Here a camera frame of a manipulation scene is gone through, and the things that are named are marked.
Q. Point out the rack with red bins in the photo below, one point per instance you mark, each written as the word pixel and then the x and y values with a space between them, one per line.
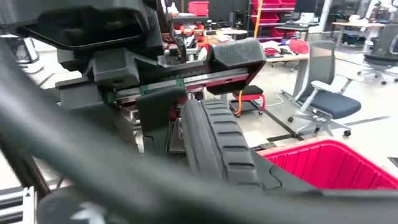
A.
pixel 273 17

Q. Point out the black aluminium frame rails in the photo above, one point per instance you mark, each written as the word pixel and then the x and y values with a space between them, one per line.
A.
pixel 25 169

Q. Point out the dark office chair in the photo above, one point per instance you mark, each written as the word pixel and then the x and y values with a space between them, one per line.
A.
pixel 385 46

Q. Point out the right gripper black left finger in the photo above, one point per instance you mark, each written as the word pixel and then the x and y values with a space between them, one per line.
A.
pixel 124 211

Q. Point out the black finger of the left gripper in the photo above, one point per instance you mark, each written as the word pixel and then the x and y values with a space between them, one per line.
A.
pixel 155 112
pixel 236 54

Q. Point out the wooden desk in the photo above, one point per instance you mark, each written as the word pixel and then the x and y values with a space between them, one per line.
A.
pixel 357 24

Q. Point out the small red storage bin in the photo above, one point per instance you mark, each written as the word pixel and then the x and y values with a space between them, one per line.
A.
pixel 198 8

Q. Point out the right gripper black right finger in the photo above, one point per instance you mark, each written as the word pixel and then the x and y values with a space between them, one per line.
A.
pixel 295 205

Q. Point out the red case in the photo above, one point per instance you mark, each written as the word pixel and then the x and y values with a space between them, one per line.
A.
pixel 299 46

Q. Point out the red cart frame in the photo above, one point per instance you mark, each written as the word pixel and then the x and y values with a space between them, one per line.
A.
pixel 248 91

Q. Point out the black slide sandal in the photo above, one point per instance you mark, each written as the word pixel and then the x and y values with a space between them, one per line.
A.
pixel 224 140

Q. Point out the office chair with blue seat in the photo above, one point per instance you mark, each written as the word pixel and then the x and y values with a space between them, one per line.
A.
pixel 332 104

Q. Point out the white legged desk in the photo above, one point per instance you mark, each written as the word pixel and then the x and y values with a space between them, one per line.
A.
pixel 286 57

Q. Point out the red plastic bin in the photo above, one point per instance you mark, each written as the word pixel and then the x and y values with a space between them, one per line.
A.
pixel 326 168

